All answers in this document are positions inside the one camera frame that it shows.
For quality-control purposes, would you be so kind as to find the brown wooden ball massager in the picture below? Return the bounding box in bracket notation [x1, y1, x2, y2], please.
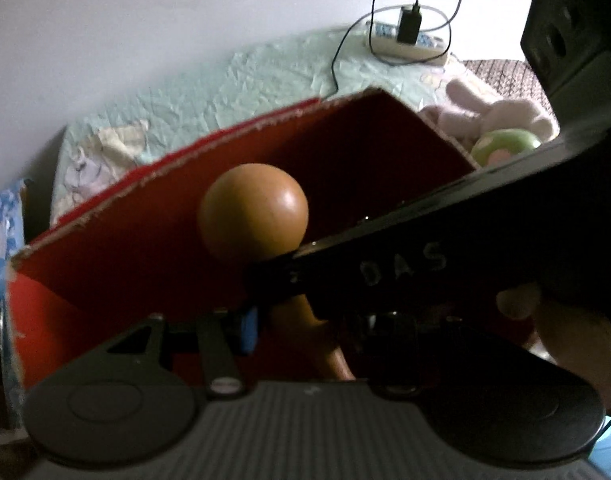
[198, 164, 354, 382]

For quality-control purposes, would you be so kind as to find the green mushroom plush toy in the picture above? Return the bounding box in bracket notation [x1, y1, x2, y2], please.
[470, 129, 541, 167]

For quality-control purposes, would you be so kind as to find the large red cardboard box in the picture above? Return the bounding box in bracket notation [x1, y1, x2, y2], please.
[6, 89, 476, 389]

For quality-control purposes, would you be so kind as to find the white bunny plush toy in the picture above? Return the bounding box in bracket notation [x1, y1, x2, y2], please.
[437, 79, 559, 142]

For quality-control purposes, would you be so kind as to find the striped grey pillow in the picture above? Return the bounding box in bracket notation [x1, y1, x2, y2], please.
[463, 60, 555, 117]

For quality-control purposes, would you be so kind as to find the white power strip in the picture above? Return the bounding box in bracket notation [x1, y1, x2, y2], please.
[365, 22, 449, 66]

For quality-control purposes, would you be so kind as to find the black charger plug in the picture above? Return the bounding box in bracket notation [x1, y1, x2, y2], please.
[397, 3, 423, 46]

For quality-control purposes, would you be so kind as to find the blue checkered cloth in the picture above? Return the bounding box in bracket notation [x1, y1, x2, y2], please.
[0, 179, 27, 302]

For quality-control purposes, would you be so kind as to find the black charging cable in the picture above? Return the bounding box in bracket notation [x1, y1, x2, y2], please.
[329, 0, 475, 99]

